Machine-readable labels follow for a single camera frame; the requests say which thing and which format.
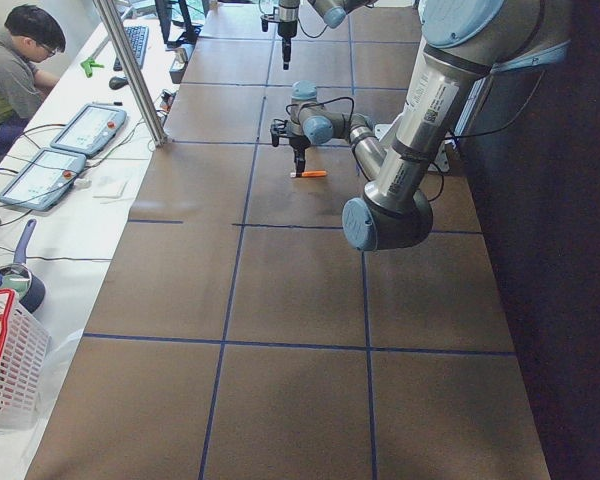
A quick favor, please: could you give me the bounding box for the orange highlighter pen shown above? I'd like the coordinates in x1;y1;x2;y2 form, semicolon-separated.
290;170;328;179

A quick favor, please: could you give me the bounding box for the black monitor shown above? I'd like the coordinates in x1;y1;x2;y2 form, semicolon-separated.
154;0;201;49

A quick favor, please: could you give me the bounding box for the black keyboard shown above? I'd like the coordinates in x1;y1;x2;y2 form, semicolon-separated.
124;25;150;68

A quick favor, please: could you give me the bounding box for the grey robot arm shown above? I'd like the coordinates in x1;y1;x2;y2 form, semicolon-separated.
277;80;388;180
270;0;573;251

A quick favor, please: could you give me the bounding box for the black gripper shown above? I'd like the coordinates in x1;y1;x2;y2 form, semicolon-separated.
289;136;310;173
278;21;295;69

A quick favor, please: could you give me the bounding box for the aluminium frame post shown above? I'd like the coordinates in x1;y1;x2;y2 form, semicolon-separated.
93;0;168;148

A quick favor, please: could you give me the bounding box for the teach pendant tablet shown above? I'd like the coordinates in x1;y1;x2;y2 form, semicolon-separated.
50;103;127;158
0;148;87;211

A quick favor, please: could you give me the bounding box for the white cloth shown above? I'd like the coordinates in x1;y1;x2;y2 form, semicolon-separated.
92;176;128;200

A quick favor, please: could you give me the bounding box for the green plastic clamp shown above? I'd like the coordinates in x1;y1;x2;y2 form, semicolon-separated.
80;57;103;78

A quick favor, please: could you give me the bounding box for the black computer mouse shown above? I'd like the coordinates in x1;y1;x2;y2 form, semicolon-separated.
108;76;128;91

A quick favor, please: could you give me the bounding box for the seated person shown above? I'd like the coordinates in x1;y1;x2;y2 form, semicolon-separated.
0;4;66;162

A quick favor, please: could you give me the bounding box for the white red plastic basket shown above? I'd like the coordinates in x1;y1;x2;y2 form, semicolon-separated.
0;289;50;432

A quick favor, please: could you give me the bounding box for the purple frying pan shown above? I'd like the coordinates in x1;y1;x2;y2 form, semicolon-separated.
0;219;46;313

